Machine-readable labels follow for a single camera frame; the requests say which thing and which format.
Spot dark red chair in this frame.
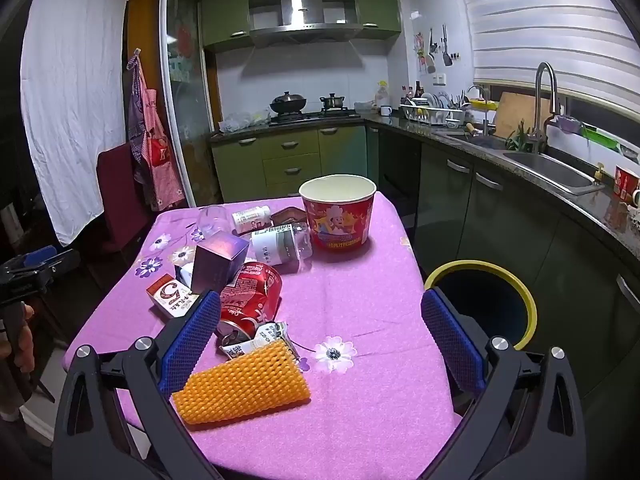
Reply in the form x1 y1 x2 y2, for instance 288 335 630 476
96 143 152 252

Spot person left hand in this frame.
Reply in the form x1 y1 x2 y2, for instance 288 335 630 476
0 302 36 373

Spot small steel pot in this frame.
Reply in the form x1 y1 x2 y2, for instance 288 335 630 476
320 92 345 110

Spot white hanging sheet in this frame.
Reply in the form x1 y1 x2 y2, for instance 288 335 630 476
20 0 127 245

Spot purple cardboard box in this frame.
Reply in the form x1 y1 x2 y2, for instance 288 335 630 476
191 231 248 294

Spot stainless steel sink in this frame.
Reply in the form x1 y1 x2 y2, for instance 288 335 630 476
447 132 603 196

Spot wooden cutting board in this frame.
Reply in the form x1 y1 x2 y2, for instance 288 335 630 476
495 91 535 139

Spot green lower cabinets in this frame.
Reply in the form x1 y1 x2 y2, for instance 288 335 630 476
209 120 639 408

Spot white window blind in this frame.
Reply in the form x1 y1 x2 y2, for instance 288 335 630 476
464 0 639 117

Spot clear plastic water bottle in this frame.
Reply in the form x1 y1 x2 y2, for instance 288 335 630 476
250 223 312 266

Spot steel range hood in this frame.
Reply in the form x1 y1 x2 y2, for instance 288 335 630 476
248 0 362 47

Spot small white snack wrapper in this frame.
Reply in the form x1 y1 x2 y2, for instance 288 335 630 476
218 322 299 361

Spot cooking oil bottle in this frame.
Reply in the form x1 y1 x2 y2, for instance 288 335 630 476
375 80 390 108

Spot pink floral tablecloth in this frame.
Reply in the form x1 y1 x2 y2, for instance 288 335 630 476
62 190 464 480

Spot red paper popcorn bucket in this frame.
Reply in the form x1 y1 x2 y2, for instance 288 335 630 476
298 174 378 252

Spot crushed red cola can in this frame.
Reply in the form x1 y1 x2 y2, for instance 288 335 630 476
217 261 282 346

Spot clear plastic cup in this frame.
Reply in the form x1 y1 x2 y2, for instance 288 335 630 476
196 205 233 240

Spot red white milk carton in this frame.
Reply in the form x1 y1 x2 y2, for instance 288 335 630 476
146 274 198 318

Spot white dish rack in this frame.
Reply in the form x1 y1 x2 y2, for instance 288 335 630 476
399 91 465 129

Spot red checkered apron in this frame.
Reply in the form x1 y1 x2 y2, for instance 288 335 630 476
127 48 184 212

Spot red cup on counter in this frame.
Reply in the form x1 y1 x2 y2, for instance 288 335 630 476
614 166 639 204

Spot white pill bottle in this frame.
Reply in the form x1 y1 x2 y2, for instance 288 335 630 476
231 206 271 235

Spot orange foam fruit net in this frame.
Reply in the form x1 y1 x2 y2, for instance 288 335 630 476
171 339 310 426

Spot black bin yellow rim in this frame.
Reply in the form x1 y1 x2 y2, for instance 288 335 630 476
424 259 538 350

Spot black wok with lid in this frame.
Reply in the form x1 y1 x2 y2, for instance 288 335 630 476
270 91 307 115

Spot steel kitchen faucet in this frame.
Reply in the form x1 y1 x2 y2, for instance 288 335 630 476
529 60 561 154

